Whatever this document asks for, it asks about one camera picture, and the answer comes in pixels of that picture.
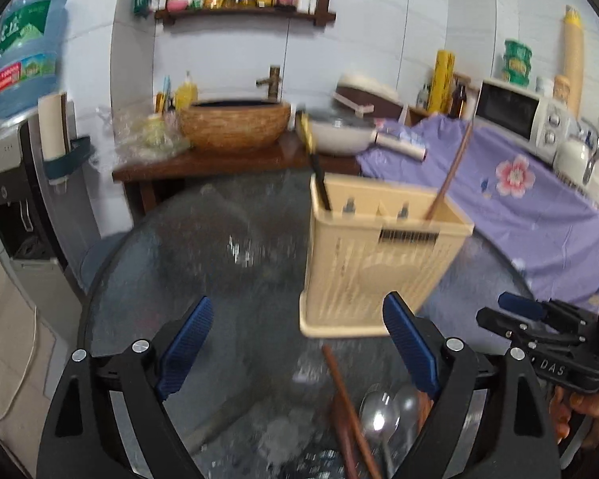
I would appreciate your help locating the yellow wrap roll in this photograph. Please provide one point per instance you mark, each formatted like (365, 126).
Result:
(442, 82)

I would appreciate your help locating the pink bowl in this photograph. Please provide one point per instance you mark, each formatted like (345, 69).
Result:
(177, 4)

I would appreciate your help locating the green instant noodle cups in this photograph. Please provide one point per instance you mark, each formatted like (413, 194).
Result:
(518, 62)

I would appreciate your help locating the tall paper cup sleeve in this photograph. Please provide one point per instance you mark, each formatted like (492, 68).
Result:
(573, 60)

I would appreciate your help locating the dark glass bottle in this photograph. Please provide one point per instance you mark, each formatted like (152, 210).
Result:
(458, 100)

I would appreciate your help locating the brown wooden chopstick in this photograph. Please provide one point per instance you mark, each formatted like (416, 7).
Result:
(452, 169)
(347, 399)
(344, 439)

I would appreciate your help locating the woven pattern basin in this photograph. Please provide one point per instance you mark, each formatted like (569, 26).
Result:
(234, 127)

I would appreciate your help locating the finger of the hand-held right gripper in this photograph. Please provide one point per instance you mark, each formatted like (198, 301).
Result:
(499, 322)
(521, 304)

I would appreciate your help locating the paper cup stack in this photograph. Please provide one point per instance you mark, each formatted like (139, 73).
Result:
(54, 124)

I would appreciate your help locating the wooden box shelf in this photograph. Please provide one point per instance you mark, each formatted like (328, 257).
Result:
(471, 85)

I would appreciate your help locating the blue water jug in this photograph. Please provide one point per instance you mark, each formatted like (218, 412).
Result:
(27, 55)

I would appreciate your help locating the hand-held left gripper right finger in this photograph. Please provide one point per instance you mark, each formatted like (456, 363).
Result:
(412, 347)

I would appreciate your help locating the yellow dish soap bottle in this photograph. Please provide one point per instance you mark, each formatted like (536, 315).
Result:
(185, 92)

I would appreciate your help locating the teal cup holder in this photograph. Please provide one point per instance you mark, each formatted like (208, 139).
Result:
(72, 159)

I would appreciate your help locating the purple floral cloth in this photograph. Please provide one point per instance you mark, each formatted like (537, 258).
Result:
(509, 209)

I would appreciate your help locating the white microwave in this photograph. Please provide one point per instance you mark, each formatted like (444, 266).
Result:
(519, 114)

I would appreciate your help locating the steel spoon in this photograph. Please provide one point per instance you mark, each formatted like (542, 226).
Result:
(409, 409)
(378, 416)

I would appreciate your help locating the beige plastic utensil holder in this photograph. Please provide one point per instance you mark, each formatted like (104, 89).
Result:
(364, 269)

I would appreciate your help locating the person's right hand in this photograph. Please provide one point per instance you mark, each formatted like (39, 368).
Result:
(594, 416)

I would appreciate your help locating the beige cloth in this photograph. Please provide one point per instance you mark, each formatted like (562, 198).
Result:
(15, 334)

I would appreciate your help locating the clear plastic bags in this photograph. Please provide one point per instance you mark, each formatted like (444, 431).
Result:
(130, 134)

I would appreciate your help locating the bronze faucet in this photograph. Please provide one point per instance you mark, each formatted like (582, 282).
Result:
(272, 82)

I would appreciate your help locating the white pot with lid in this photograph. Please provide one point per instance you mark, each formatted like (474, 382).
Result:
(339, 134)

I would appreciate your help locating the water dispenser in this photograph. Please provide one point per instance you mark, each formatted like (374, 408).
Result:
(10, 184)

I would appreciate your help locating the wooden counter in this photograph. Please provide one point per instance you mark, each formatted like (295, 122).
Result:
(204, 162)

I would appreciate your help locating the white kettle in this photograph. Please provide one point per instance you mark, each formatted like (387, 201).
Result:
(574, 157)

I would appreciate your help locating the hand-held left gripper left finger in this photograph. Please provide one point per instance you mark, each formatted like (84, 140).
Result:
(187, 349)

